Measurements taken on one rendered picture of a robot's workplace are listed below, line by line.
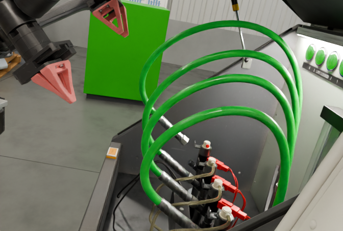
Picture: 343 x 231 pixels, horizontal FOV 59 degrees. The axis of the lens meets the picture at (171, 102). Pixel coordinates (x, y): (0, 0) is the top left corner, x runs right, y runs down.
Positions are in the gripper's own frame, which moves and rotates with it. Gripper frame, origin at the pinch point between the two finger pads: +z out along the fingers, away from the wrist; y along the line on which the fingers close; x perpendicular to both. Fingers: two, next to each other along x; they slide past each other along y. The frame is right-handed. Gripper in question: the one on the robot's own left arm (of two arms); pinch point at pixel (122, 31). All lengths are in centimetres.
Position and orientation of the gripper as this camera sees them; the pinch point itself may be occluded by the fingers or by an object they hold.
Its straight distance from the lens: 79.0
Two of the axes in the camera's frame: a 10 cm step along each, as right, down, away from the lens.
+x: -8.5, 5.1, 1.3
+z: 5.1, 8.6, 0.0
